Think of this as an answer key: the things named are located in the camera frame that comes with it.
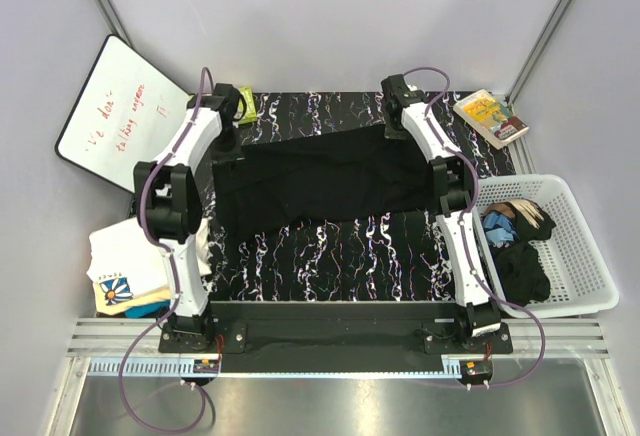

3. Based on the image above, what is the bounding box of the green paperback book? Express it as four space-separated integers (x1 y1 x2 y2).
237 86 258 125

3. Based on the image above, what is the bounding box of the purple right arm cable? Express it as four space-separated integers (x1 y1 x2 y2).
403 65 546 392

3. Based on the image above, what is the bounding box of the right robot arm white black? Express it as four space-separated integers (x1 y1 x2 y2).
381 74 501 353

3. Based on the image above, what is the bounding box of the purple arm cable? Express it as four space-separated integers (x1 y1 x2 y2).
117 66 216 435
403 65 546 392

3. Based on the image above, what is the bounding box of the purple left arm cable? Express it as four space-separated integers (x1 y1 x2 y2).
117 66 216 435

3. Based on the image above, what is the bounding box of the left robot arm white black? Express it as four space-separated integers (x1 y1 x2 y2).
133 83 246 352

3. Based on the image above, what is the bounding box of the blue garment in basket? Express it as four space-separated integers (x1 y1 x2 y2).
482 211 517 249

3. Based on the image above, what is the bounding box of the yellow paperback book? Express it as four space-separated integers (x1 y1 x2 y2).
453 89 529 149

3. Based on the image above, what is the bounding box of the white whiteboard red writing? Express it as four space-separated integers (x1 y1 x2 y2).
55 35 189 192

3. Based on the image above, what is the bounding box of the black garment in basket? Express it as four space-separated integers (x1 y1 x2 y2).
489 212 556 306

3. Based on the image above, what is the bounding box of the black t-shirt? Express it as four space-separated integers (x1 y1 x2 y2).
212 125 432 242

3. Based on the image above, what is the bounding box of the tan striped garment in basket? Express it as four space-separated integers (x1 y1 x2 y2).
485 199 545 229

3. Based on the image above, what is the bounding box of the white plastic laundry basket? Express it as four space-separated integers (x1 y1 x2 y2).
476 174 619 319

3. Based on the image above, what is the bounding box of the cream folded garment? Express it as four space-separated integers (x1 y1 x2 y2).
95 289 171 316

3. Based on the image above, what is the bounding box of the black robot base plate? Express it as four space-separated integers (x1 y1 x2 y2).
159 302 513 377

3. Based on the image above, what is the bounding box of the white folded t-shirt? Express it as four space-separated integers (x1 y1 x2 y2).
87 218 210 316

